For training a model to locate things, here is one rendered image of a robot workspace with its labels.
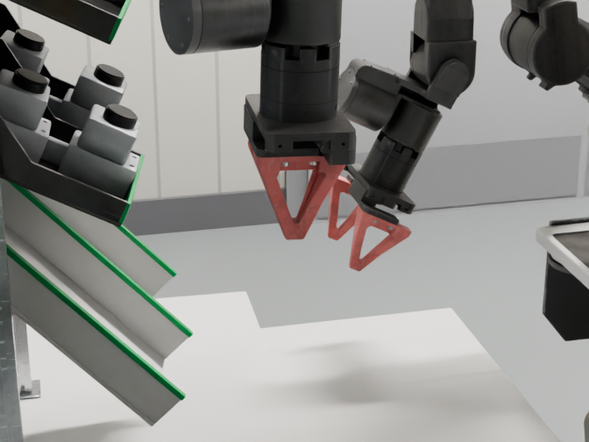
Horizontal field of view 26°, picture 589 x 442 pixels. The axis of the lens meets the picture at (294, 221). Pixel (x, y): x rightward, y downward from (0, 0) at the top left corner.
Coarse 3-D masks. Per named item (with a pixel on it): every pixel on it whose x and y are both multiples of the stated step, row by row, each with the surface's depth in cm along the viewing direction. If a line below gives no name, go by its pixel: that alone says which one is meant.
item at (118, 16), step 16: (16, 0) 102; (32, 0) 102; (48, 0) 102; (64, 0) 102; (80, 0) 102; (96, 0) 113; (112, 0) 115; (128, 0) 109; (48, 16) 103; (64, 16) 103; (80, 16) 103; (96, 16) 103; (112, 16) 103; (96, 32) 103; (112, 32) 103
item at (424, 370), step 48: (288, 336) 163; (336, 336) 163; (384, 336) 163; (432, 336) 163; (288, 384) 151; (336, 384) 151; (384, 384) 151; (432, 384) 151; (480, 384) 151; (336, 432) 141; (384, 432) 141; (432, 432) 141; (480, 432) 141; (528, 432) 141
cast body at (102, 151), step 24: (96, 120) 111; (120, 120) 112; (48, 144) 114; (72, 144) 112; (96, 144) 112; (120, 144) 112; (72, 168) 113; (96, 168) 113; (120, 168) 113; (120, 192) 114
